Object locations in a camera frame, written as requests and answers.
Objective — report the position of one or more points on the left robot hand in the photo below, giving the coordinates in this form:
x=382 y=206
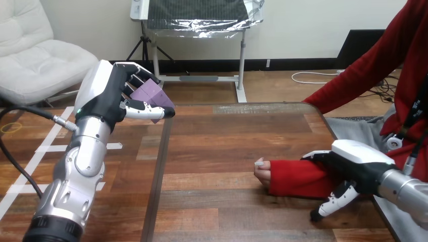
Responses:
x=100 y=97

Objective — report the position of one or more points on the person's hand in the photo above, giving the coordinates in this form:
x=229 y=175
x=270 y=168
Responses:
x=262 y=173

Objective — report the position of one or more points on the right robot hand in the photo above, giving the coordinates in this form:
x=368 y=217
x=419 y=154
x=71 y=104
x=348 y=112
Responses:
x=361 y=167

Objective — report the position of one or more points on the purple block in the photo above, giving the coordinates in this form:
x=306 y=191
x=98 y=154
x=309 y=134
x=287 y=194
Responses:
x=152 y=95

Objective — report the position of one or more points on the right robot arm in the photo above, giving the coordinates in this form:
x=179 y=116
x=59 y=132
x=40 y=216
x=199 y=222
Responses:
x=408 y=193

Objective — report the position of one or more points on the person's body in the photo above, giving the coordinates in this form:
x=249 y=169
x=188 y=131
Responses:
x=384 y=66

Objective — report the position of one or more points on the black tripod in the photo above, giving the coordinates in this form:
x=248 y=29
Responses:
x=144 y=46

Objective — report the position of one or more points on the white cushioned chair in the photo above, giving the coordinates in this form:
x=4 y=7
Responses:
x=36 y=63

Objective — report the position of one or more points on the white power strip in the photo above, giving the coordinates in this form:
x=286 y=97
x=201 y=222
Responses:
x=340 y=71

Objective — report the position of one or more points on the dark screen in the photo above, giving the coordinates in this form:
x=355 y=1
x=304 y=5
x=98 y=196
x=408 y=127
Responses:
x=359 y=48

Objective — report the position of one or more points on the foil sheet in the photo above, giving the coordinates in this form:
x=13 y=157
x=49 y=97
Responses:
x=200 y=28

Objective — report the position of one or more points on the dark mesh panel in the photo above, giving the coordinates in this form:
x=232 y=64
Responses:
x=197 y=10

